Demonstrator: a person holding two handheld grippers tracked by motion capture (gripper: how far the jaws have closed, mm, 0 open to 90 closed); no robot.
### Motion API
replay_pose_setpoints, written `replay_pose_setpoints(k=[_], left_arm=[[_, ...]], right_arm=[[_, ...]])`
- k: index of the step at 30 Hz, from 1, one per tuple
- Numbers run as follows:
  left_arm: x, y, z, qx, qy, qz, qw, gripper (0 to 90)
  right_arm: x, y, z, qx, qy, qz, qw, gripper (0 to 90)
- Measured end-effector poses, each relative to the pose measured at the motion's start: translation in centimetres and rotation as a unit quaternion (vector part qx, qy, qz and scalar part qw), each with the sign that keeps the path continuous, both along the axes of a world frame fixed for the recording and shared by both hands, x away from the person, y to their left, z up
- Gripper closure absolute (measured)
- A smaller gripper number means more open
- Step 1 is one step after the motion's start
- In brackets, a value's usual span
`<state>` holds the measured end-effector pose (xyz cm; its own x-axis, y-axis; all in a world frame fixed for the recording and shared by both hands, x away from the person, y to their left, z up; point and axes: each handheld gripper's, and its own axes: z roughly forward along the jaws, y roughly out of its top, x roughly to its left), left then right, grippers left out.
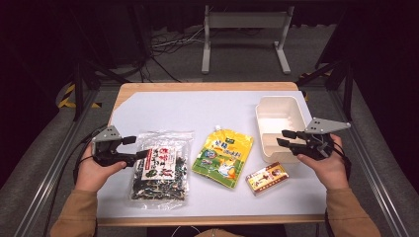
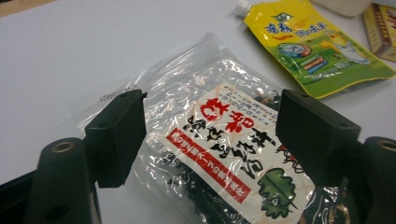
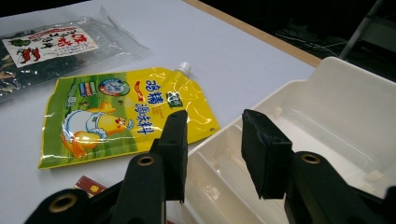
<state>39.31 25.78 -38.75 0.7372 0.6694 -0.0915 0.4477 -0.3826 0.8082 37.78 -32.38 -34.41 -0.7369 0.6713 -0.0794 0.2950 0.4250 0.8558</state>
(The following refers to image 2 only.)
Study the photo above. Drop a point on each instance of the cream plastic container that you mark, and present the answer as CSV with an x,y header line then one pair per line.
x,y
342,6

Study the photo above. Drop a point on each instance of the clear bag of dried seaweed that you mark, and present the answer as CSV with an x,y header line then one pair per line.
x,y
218,140

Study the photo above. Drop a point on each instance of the small yellow red box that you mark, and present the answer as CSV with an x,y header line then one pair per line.
x,y
381,31

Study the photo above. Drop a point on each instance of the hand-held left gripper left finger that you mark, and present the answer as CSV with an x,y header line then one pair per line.
x,y
115,140

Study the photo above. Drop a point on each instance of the yellow green spout pouch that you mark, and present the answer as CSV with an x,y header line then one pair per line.
x,y
311,46

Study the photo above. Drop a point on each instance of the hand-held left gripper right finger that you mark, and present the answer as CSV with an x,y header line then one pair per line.
x,y
314,140

